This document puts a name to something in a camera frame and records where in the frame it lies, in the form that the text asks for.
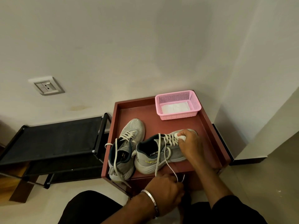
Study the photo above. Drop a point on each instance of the person's left hand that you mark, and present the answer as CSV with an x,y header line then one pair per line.
x,y
165,193

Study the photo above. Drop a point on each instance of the reddish-brown side table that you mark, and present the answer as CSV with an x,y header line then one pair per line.
x,y
144,116

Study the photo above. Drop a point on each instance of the black shoe rack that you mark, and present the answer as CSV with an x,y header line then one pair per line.
x,y
58,137

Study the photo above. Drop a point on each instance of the stack of white wipes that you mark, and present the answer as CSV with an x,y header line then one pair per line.
x,y
175,108

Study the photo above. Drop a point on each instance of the brown wooden furniture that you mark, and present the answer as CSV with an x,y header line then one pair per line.
x,y
14,191

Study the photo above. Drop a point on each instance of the black skirting board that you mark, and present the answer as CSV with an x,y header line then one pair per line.
x,y
226,149

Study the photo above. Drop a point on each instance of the white wall socket plate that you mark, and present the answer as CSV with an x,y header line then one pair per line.
x,y
47,86

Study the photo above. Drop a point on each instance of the grey sneaker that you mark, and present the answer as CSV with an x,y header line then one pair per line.
x,y
151,160
133,128

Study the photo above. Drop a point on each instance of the pink plastic basket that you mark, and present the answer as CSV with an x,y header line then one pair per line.
x,y
177,96

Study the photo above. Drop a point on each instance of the white wipe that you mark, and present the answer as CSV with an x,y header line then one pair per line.
x,y
183,137

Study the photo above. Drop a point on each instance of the person's right hand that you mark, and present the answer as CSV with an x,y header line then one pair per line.
x,y
191,146

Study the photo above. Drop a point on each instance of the person's right forearm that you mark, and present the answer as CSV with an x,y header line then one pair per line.
x,y
210,184

